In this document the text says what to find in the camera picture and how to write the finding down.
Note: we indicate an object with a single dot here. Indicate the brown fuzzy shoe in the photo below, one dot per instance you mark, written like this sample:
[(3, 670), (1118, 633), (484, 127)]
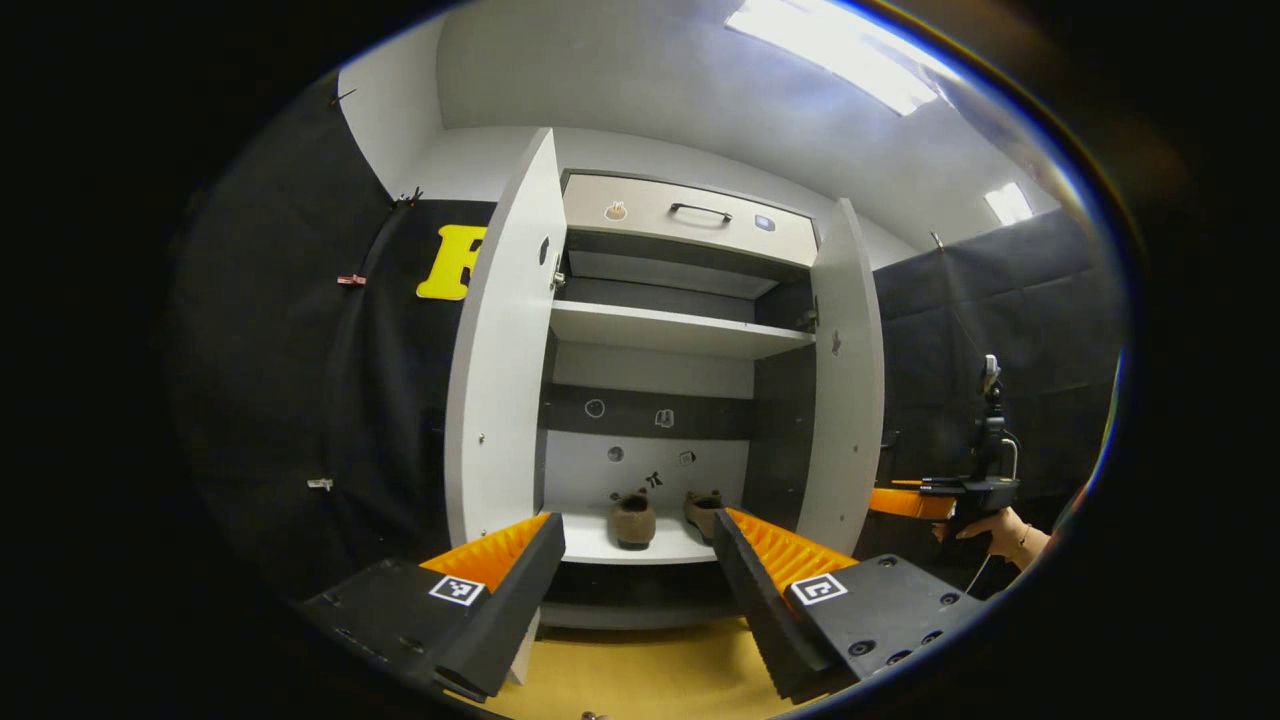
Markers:
[(633, 520), (704, 512)]

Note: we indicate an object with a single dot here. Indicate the beige cabinet drawer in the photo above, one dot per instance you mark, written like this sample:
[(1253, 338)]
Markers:
[(690, 220)]

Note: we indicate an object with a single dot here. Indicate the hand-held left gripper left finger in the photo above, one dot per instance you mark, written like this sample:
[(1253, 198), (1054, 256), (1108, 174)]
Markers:
[(515, 600)]

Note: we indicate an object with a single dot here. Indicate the metal door hinge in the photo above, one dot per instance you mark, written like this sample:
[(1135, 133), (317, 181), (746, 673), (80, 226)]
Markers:
[(806, 320), (557, 272)]

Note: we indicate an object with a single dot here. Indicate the small ceiling light panel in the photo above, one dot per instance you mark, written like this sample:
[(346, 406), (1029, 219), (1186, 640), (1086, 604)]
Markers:
[(1008, 203)]

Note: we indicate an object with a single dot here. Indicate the long ceiling light panel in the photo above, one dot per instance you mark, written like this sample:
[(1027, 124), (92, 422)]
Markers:
[(850, 50)]

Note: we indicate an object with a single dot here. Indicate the white grey shoe cabinet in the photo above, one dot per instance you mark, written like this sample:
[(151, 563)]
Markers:
[(660, 330)]

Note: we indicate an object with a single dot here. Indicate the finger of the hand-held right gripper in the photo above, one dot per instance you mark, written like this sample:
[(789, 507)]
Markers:
[(905, 503), (930, 484)]

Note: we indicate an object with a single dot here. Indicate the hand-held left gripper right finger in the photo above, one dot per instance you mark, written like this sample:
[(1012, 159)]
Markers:
[(760, 600)]

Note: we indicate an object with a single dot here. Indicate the black cloth clip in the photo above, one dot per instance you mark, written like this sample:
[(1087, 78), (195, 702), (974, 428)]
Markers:
[(411, 196)]

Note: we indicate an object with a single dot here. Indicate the white cabinet door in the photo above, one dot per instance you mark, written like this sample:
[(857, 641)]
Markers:
[(500, 380), (845, 400)]

